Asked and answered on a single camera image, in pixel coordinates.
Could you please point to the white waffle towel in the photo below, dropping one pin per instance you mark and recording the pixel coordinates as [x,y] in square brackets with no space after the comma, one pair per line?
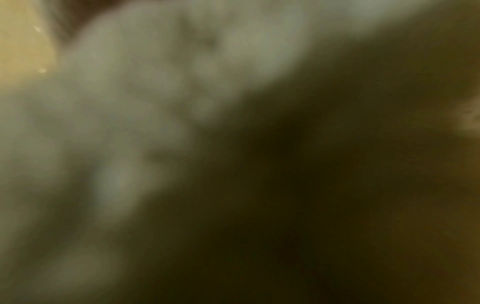
[131,89]

